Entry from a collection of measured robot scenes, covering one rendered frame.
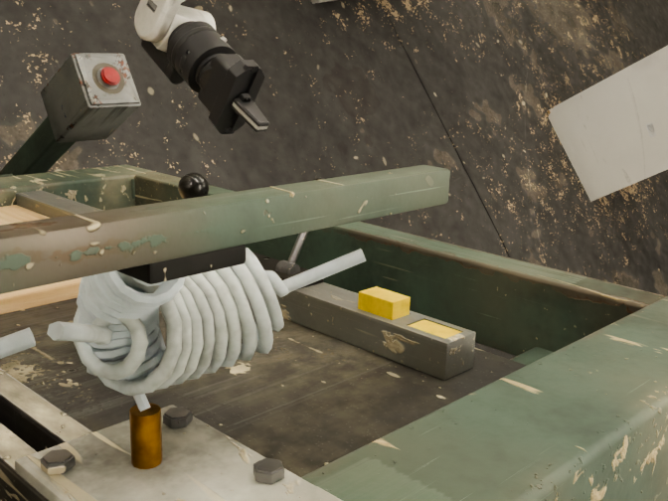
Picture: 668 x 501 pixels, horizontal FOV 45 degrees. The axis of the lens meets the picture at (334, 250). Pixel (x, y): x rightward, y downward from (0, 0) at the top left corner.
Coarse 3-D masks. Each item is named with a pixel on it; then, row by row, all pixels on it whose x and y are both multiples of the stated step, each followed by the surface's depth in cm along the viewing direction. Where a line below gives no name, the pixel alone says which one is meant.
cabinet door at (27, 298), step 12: (0, 216) 134; (12, 216) 134; (24, 216) 135; (36, 216) 135; (36, 288) 98; (48, 288) 98; (60, 288) 99; (72, 288) 100; (0, 300) 94; (12, 300) 95; (24, 300) 96; (36, 300) 97; (48, 300) 98; (60, 300) 99; (0, 312) 94
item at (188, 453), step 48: (96, 288) 37; (0, 384) 59; (0, 432) 52; (48, 432) 53; (96, 432) 45; (144, 432) 41; (192, 432) 45; (0, 480) 50; (48, 480) 40; (96, 480) 40; (144, 480) 40; (192, 480) 41; (240, 480) 41; (288, 480) 41
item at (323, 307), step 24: (24, 192) 143; (48, 192) 144; (48, 216) 135; (312, 288) 94; (336, 288) 95; (288, 312) 95; (312, 312) 92; (336, 312) 89; (360, 312) 87; (336, 336) 90; (360, 336) 87; (384, 336) 85; (408, 336) 82; (432, 336) 81; (456, 336) 81; (408, 360) 83; (432, 360) 81; (456, 360) 81
